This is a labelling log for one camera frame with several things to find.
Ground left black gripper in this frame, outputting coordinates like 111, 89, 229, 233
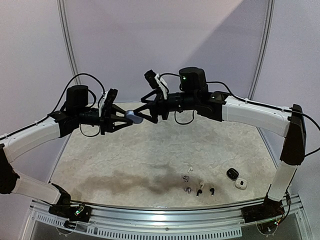
76, 104, 134, 135

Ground purple earbud charging case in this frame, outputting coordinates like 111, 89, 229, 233
125, 110, 144, 124

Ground purple earbud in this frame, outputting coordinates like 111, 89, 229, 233
184, 187, 192, 194
182, 175, 190, 182

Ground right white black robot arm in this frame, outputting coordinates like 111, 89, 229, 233
134, 67, 306, 223

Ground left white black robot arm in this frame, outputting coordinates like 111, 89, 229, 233
0, 85, 133, 223

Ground black earbud charging case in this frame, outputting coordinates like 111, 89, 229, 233
226, 168, 239, 181

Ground white earbud charging case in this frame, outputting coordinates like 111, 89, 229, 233
234, 178, 248, 190

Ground black stem earbud left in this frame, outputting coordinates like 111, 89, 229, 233
196, 189, 203, 197

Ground black stem earbud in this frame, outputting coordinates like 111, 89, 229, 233
196, 189, 203, 197
209, 187, 215, 196

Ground black stem earbud right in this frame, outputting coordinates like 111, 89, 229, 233
209, 187, 215, 196

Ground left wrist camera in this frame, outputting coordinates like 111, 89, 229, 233
98, 88, 118, 117

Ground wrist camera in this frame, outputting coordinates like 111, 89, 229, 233
98, 88, 118, 117
144, 69, 169, 100

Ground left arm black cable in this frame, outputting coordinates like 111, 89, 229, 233
47, 72, 107, 137

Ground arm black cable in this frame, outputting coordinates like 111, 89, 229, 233
47, 72, 107, 137
159, 72, 320, 158

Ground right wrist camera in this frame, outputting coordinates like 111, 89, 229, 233
144, 69, 169, 100

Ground right aluminium frame post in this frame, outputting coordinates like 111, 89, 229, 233
247, 0, 275, 100

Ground aluminium frame post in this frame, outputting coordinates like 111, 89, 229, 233
57, 0, 79, 76
247, 0, 275, 100

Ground left aluminium frame post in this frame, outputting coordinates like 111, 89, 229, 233
57, 0, 79, 76

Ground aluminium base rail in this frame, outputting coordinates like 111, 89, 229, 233
22, 194, 313, 240

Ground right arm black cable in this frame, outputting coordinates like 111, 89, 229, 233
159, 72, 320, 158

